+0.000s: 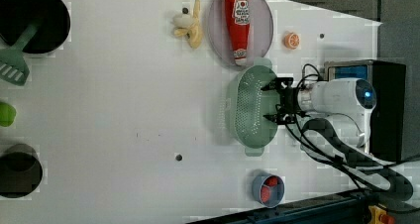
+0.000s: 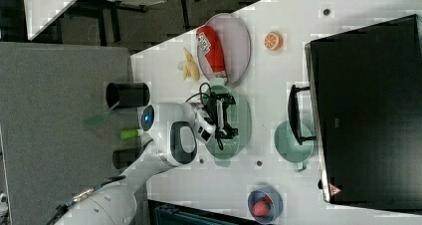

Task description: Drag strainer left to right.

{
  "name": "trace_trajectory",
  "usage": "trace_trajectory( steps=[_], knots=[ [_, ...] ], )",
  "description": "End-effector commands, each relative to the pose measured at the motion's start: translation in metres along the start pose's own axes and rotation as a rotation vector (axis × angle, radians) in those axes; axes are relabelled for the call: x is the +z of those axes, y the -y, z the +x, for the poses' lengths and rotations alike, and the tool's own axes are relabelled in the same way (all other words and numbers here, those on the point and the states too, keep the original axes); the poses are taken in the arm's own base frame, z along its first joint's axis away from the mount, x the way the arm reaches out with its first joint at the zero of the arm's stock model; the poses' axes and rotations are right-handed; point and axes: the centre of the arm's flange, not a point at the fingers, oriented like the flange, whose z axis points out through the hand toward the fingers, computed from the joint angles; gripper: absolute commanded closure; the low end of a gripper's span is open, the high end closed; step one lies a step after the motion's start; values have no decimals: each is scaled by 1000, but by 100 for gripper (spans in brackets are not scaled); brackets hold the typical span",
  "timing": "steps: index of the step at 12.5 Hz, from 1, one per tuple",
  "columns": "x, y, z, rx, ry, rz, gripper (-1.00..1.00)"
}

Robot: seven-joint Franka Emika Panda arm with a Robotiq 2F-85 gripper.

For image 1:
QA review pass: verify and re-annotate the round purple plate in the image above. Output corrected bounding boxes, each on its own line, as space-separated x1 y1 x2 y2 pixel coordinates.
206 0 273 66

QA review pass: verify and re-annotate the black toaster oven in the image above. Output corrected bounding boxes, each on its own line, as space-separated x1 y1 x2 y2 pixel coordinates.
324 59 406 162

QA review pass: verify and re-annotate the orange slice toy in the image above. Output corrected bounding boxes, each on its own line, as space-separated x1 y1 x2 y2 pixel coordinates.
284 33 300 50

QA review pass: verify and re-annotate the green apple toy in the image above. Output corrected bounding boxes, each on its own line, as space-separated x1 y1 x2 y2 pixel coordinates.
0 102 16 127

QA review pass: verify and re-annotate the black pot upper left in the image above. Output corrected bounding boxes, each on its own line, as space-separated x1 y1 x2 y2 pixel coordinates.
0 0 70 55

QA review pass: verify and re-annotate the peeled banana toy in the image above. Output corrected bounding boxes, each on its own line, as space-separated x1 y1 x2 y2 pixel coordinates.
172 0 204 50

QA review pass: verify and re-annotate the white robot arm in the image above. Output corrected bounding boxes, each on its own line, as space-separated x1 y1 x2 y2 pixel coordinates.
262 77 419 204

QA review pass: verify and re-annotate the green slotted spatula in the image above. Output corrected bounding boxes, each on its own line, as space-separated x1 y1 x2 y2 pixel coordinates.
0 22 40 86

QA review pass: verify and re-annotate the right red strawberry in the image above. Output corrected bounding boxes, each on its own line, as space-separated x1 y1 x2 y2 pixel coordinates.
264 176 278 186

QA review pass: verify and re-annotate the red strawberry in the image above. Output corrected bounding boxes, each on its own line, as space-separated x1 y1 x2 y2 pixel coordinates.
261 186 271 203
264 176 278 186

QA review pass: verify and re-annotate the left red strawberry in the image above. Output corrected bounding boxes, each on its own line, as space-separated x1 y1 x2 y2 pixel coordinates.
261 186 271 203

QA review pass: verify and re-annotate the red ketchup bottle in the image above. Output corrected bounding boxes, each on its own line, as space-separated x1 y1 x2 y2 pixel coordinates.
225 0 250 65

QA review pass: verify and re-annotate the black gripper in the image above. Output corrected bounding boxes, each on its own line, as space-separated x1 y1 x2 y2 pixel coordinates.
261 77 306 125

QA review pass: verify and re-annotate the black pot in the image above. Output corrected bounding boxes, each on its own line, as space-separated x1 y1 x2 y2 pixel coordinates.
0 0 70 55
0 144 44 198

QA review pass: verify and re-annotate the blue bowl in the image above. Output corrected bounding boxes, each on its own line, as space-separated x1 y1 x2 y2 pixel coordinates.
252 172 284 208

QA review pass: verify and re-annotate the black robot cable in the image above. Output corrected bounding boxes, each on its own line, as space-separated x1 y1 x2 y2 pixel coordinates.
284 63 420 215

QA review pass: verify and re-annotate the black pot lower left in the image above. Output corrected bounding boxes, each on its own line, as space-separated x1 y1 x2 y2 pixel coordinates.
0 144 44 198

